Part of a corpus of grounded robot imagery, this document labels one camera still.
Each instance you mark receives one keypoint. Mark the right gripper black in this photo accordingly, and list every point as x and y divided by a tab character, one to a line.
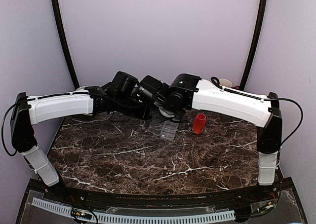
157	118

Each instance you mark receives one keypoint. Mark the clear plastic pill organizer box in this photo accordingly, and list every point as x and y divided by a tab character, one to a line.
167	128

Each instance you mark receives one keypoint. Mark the red pill bottle grey cap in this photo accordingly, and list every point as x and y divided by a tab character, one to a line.
199	123

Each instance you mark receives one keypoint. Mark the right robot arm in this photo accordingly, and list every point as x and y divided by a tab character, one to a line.
190	92

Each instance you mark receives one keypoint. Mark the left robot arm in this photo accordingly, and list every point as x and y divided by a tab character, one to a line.
27	111

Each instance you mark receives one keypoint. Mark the cream ceramic mug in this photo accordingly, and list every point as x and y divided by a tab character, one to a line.
225	83

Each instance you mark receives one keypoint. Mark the white slotted cable duct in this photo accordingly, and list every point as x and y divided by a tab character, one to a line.
116	215

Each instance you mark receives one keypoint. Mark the black front rail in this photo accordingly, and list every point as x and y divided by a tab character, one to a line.
238	198

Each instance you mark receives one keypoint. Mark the right black corner post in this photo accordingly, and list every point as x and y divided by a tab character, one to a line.
254	44

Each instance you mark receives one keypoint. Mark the black corner post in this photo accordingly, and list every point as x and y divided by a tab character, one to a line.
64	44
254	44

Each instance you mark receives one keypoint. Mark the left black corner post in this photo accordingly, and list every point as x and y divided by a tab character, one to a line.
64	44

